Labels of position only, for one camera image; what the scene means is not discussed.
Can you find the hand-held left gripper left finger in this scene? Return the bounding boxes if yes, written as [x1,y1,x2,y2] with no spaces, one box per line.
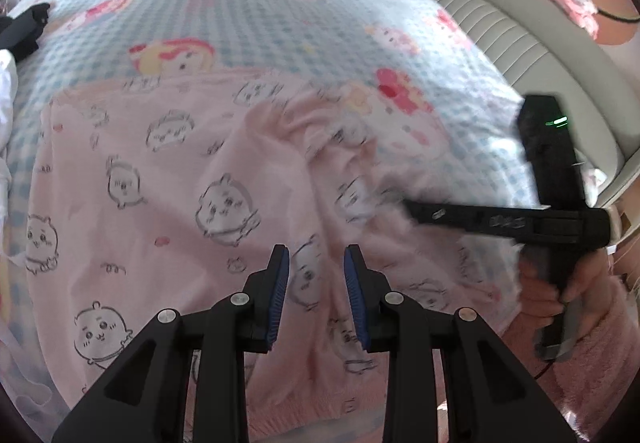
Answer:
[52,244,291,443]

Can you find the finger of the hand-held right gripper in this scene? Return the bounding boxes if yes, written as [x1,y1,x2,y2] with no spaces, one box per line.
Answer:
[402,200,541,239]

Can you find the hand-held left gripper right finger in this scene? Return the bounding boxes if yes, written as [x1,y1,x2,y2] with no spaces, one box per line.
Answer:
[344,244,578,443]

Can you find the pink cartoon print pants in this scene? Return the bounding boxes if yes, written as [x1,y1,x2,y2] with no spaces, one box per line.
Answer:
[27,68,521,424]

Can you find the person's right hand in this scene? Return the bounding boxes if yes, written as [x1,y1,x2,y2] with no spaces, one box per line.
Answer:
[520,253,608,321]

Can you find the grey padded headboard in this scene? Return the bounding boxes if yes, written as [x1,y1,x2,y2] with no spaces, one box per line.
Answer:
[372,0,631,204]

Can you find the pink and white plush toy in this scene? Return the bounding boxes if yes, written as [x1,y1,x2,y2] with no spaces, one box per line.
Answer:
[539,0,601,39]

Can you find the checkered cartoon print blanket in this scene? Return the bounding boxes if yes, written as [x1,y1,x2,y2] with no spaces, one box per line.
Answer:
[0,0,608,443]

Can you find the black garment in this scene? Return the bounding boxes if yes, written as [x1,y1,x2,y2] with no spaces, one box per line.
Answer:
[0,3,51,61]

